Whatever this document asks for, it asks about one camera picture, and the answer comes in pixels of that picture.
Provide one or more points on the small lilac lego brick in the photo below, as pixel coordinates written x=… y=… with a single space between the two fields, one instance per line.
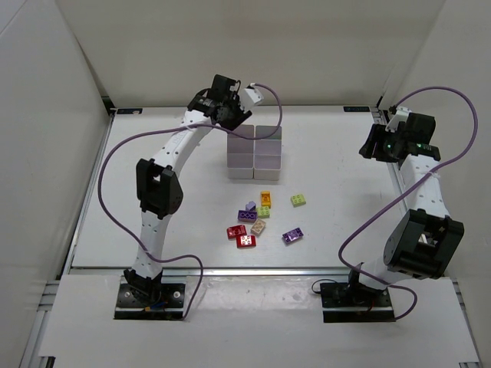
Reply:
x=250 y=206

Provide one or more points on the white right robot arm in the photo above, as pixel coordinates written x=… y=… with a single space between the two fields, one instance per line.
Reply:
x=424 y=241

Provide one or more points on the light green lego brick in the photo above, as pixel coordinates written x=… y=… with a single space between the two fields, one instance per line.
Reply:
x=298 y=200
x=263 y=212

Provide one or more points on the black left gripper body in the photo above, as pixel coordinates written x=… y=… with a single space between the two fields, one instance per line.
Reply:
x=238 y=118

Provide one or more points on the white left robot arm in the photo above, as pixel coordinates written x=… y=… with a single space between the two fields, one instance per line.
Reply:
x=158 y=187

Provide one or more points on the orange lego brick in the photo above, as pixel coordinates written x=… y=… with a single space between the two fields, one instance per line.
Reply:
x=266 y=200

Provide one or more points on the red lego brick left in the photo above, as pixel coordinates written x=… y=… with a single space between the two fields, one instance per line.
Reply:
x=236 y=231

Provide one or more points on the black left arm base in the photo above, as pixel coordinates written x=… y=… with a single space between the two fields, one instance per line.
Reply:
x=166 y=304

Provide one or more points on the purple lego brick right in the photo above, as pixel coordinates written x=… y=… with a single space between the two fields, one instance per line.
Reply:
x=292 y=236

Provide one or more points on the red lego brick with dots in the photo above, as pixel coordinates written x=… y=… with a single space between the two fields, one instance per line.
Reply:
x=246 y=241

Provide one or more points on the purple lego brick with holes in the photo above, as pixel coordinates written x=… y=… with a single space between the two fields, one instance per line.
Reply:
x=247 y=216

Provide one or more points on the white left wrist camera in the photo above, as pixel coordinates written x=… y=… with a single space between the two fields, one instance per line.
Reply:
x=249 y=97

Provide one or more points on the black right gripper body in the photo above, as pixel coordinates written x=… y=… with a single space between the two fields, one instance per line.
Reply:
x=373 y=143

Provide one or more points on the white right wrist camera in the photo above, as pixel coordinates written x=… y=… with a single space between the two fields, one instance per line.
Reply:
x=398 y=115

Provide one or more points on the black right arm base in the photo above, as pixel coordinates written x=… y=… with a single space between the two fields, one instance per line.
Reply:
x=344 y=304

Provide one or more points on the tan lego brick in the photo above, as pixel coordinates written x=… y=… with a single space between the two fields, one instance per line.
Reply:
x=258 y=227

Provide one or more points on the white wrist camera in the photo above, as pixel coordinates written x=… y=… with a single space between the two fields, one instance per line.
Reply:
x=398 y=115
x=249 y=97

